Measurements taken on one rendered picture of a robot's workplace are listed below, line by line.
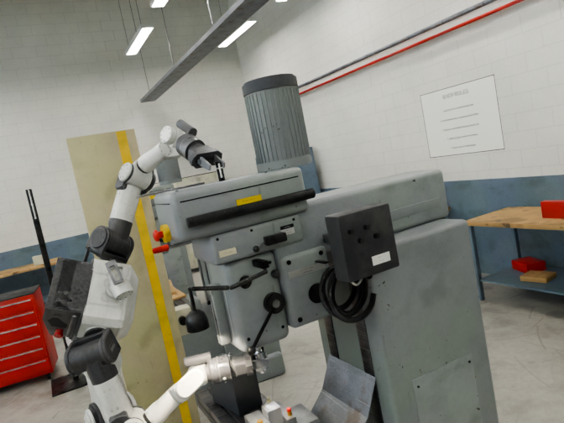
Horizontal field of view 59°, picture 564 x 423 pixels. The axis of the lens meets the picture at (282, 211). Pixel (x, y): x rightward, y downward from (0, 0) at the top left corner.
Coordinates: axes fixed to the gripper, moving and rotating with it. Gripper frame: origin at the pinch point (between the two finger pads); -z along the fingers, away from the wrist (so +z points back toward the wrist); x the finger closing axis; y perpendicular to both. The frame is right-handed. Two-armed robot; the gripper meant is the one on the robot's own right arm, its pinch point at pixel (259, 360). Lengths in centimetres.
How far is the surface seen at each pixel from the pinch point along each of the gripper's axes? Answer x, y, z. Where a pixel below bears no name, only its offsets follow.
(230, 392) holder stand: 28.6, 22.2, 13.5
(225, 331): -5.1, -15.1, 10.0
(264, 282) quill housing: -8.3, -29.6, -6.1
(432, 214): 14, -37, -79
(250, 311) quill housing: -10.5, -21.4, 0.5
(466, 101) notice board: 389, -96, -315
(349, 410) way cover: 3.4, 29.0, -29.8
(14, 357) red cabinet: 392, 92, 244
